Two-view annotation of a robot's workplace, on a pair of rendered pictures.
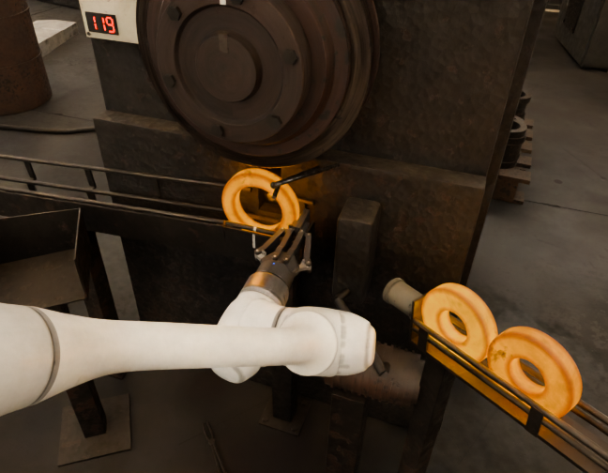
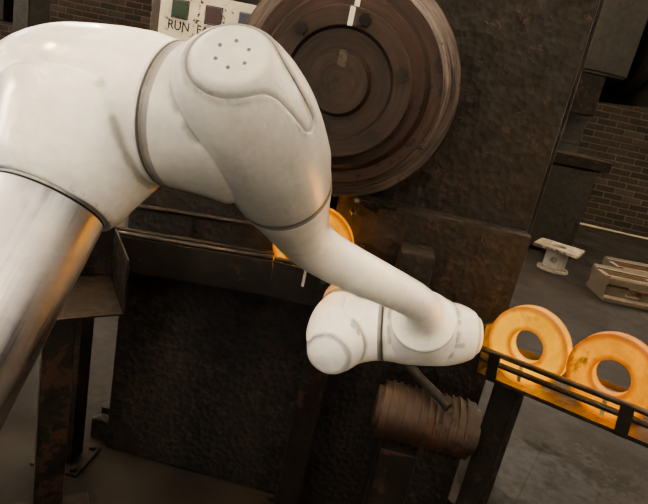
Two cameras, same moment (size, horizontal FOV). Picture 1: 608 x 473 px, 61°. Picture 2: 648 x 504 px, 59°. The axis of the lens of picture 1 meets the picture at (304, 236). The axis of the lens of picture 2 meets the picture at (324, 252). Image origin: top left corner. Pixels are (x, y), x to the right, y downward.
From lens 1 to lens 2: 0.51 m
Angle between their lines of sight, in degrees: 22
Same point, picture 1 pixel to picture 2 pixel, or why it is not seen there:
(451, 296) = (527, 312)
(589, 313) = (570, 436)
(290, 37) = (405, 59)
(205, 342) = (377, 262)
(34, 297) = not seen: hidden behind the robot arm
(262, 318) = (366, 306)
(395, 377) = (456, 418)
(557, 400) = (645, 393)
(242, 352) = (402, 284)
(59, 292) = (88, 307)
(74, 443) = not seen: outside the picture
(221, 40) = (341, 55)
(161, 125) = not seen: hidden behind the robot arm
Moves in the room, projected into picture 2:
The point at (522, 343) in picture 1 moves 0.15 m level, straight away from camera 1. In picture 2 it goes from (606, 341) to (602, 316)
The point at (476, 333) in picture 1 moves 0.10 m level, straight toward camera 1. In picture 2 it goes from (554, 346) to (559, 368)
